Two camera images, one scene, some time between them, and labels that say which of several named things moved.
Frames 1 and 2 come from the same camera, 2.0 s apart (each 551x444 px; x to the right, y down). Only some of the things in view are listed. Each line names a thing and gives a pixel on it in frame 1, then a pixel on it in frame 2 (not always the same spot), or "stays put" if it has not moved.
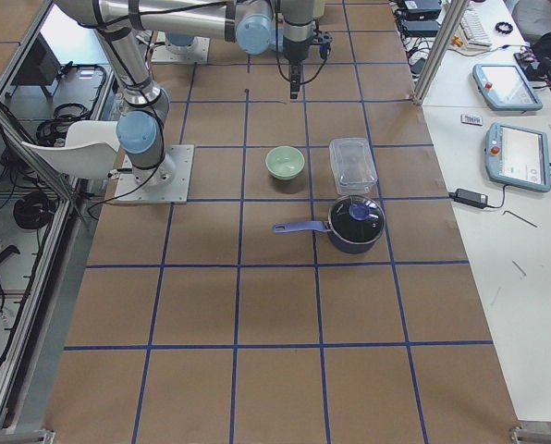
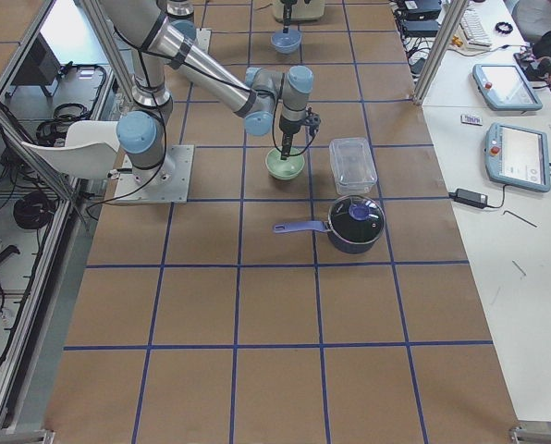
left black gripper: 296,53 to 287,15
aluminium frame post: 453,17 stays put
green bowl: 285,163 stays put
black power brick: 422,28 stays put
